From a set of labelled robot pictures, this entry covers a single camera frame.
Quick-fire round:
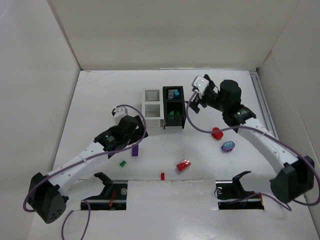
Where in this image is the green rounded lego brick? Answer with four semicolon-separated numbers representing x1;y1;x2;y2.
168;108;181;116

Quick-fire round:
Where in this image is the purple oval lego piece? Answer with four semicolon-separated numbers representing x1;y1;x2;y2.
221;141;236;153

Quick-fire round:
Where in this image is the red and purple lego brick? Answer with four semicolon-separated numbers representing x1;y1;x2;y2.
176;159;191;172

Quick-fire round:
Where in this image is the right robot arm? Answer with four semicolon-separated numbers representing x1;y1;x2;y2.
186;75;320;204

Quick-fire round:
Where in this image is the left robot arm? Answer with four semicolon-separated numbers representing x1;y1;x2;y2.
23;115;148;224

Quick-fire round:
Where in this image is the white slotted container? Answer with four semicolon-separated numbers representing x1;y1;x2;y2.
142;88;164;128

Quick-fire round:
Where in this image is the small green lego plate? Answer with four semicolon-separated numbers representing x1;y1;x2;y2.
119;160;127;168

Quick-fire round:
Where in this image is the red oval lego piece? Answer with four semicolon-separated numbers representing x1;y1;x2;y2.
211;127;224;140

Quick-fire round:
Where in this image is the black slotted container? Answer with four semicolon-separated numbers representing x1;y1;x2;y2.
162;86;186;129

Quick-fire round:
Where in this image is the small red lego piece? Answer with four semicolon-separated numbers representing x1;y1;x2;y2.
160;172;165;181

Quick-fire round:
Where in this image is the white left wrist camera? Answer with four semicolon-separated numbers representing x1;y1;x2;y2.
111;106;128;125

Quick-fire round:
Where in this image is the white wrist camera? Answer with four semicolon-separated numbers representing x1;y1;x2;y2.
191;75;209;98
111;106;128;125

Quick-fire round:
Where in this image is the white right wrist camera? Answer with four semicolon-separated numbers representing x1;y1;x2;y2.
191;75;209;98

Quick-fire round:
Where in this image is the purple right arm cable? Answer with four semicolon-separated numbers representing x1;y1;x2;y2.
184;91;317;211

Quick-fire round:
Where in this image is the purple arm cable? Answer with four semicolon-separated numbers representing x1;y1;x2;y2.
22;104;147;240
184;91;317;211

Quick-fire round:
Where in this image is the aluminium rail right side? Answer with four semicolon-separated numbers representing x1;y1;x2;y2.
249;70;279;139

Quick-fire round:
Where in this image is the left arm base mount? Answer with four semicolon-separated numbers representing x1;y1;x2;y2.
85;172;128;211

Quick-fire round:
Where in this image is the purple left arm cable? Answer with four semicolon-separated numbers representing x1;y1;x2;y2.
22;104;147;240

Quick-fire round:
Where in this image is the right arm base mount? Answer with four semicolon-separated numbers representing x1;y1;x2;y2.
214;170;265;210

